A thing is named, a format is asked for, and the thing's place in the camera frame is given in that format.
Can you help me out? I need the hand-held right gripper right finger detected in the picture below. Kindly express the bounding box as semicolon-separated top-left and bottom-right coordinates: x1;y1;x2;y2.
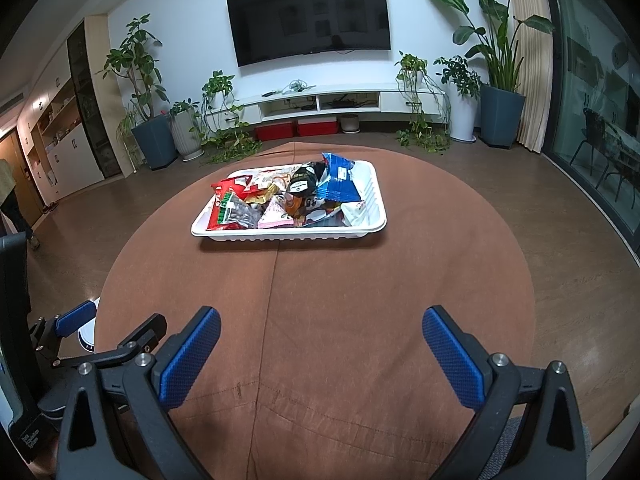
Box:
421;305;588;480

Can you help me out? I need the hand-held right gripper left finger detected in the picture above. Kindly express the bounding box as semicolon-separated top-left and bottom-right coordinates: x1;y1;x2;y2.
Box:
55;306;222;480

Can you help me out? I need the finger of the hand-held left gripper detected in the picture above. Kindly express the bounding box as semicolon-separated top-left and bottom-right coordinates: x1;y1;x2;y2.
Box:
29;299;97;361
50;313;168;368

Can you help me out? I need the green edged dark snack packet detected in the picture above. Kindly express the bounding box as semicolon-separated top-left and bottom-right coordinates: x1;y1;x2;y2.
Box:
216;191;262;229

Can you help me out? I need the pink snack packet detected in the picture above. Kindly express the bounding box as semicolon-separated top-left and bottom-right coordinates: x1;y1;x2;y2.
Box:
259;197;296;228

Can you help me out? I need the red snack bag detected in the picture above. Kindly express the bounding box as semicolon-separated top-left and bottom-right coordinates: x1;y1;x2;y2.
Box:
207;176;253;231

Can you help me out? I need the large white snack bag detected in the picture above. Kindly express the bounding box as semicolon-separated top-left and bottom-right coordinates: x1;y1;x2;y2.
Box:
342;200;368;226

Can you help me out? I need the gold snack packet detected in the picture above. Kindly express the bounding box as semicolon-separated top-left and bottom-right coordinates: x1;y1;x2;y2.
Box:
247;182;278;206

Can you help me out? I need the orange cartoon snack packet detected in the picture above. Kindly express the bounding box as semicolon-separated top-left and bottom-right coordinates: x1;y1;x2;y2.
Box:
282;194;307;226

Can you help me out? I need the white plastic tray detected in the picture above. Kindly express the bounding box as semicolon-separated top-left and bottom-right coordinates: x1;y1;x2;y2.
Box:
191;159;388;242

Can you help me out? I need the black snack packet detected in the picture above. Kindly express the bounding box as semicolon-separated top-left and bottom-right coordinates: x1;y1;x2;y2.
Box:
290;162;326;196

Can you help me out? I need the blue snack packet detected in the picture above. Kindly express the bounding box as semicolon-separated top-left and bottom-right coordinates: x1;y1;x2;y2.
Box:
315;152;362;203

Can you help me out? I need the person's right forearm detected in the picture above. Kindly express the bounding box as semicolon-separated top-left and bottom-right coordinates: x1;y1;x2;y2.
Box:
480;412;596;480

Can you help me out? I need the white round appliance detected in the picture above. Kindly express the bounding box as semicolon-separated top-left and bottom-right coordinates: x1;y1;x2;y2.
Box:
77;297;99;356

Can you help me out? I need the brown wooden door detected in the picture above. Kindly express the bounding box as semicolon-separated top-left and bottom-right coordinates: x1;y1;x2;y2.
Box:
0;130;43;226

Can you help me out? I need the brown tablecloth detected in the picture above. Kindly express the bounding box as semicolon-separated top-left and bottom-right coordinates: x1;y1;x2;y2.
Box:
94;141;537;480

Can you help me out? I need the tall tree plant blue pot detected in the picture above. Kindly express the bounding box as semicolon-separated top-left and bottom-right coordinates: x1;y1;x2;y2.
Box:
97;14;179;171

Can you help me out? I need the plant in grey ribbed pot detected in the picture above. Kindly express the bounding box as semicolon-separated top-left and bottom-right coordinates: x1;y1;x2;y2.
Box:
167;99;205;162

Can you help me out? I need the red storage box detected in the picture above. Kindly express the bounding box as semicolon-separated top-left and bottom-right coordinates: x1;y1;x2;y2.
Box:
255;121;295;142
297;118;337;137

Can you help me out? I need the plant in tall white pot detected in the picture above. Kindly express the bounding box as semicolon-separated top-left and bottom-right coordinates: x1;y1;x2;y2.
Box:
433;55;482;143

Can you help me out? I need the broad leaf plant blue pot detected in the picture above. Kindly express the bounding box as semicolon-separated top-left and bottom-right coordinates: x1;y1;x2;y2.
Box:
419;0;557;150

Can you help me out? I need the large trailing pothos plant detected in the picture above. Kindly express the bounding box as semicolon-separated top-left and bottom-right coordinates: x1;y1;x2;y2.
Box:
192;71;263;165

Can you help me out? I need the white television cabinet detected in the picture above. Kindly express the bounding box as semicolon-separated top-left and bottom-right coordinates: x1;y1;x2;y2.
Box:
202;87;451;126

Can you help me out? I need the black outdoor chair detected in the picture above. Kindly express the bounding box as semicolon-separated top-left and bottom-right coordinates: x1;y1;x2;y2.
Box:
570;109;623;186

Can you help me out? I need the small trailing vine plant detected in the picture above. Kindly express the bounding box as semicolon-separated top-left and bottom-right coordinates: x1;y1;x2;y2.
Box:
394;51;451;153

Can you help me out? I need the beige curtain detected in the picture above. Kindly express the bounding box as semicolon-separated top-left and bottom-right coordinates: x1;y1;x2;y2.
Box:
506;0;556;153

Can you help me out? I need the glass sliding door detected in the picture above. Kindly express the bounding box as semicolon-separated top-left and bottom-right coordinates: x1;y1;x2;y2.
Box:
542;0;640;256

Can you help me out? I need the white wall cabinet unit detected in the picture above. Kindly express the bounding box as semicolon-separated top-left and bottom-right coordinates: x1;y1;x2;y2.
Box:
15;15;123;201

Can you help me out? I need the thin plant on wire stand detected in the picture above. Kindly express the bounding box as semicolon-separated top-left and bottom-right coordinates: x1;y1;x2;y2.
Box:
116;110;143;173

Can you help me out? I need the black wall television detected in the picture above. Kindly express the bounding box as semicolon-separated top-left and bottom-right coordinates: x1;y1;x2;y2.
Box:
226;0;392;68

